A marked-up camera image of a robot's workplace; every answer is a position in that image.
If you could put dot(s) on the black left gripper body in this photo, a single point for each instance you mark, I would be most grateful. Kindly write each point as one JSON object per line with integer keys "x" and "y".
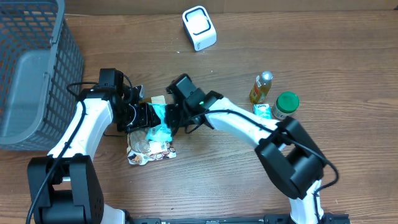
{"x": 135, "y": 117}

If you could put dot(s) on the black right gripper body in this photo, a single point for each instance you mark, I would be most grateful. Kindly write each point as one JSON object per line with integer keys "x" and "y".
{"x": 171, "y": 115}

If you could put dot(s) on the mint green wet wipes pack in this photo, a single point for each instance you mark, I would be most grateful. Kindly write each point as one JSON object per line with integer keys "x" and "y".
{"x": 160, "y": 132}

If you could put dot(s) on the brown snack packet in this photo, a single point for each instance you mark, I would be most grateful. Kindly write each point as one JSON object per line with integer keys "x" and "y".
{"x": 140, "y": 151}

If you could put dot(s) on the teal Kleenex tissue pack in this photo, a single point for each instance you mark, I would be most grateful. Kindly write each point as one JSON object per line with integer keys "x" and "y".
{"x": 262, "y": 110}

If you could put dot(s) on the yellow oil bottle silver cap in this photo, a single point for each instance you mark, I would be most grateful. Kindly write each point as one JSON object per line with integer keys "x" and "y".
{"x": 261, "y": 87}

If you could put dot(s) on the green lid glass jar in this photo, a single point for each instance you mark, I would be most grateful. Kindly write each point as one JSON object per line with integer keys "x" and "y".
{"x": 285, "y": 105}

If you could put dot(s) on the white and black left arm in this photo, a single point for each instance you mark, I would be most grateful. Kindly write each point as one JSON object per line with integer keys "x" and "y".
{"x": 64, "y": 187}

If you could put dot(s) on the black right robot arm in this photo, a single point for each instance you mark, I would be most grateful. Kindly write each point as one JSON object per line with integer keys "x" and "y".
{"x": 291, "y": 159}

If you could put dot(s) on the white barcode scanner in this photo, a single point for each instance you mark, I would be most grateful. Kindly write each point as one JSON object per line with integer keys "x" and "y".
{"x": 199, "y": 28}

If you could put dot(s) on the dark grey plastic basket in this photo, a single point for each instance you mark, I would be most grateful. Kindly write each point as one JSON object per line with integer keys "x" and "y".
{"x": 39, "y": 58}

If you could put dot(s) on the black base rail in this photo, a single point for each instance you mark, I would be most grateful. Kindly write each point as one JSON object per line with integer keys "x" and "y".
{"x": 329, "y": 218}

